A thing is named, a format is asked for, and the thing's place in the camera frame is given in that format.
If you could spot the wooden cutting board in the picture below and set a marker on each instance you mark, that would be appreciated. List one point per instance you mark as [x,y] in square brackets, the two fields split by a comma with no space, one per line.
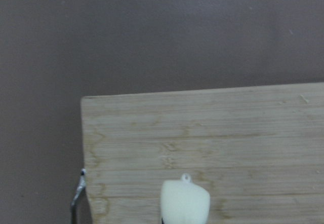
[258,151]

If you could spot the white steamed bun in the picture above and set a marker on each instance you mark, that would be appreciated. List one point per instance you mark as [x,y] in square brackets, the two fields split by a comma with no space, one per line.
[182,201]

